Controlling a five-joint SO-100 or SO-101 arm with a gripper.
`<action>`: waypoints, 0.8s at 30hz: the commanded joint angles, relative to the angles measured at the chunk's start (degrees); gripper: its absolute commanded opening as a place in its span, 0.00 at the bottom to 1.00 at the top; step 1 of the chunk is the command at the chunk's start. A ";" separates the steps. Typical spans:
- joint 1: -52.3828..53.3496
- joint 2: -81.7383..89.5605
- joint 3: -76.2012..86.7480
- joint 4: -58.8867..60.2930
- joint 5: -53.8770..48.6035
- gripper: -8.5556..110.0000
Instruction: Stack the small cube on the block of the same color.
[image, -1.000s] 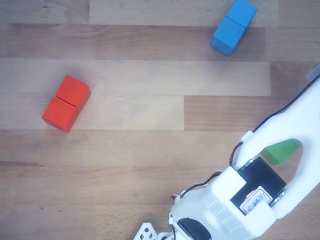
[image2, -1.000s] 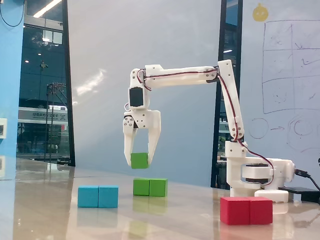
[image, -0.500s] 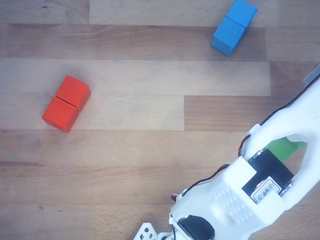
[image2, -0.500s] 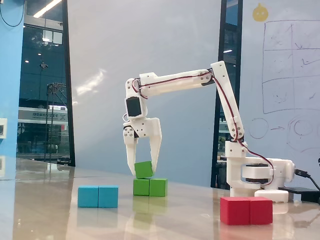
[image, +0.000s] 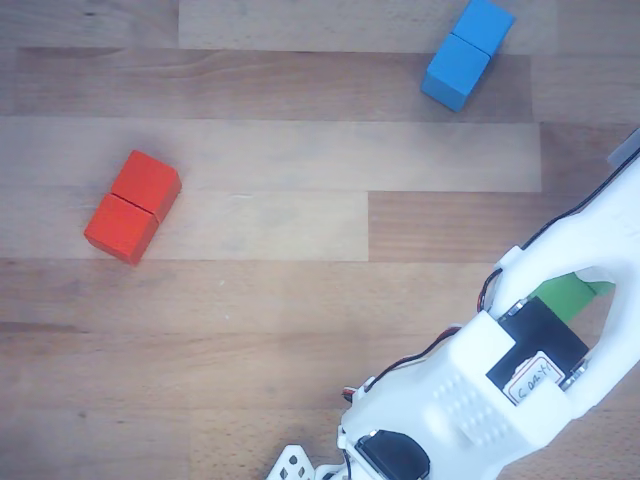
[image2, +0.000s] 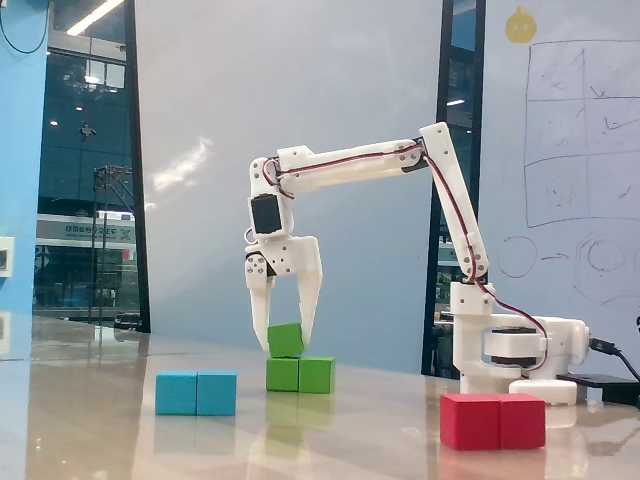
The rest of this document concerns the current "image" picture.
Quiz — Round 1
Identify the red block pair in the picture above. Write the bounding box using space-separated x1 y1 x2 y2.
83 149 183 267

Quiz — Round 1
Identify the blue block pair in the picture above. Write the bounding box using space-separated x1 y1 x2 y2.
419 0 517 113

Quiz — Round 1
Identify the green block pair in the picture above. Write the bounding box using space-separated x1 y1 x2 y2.
528 272 617 322

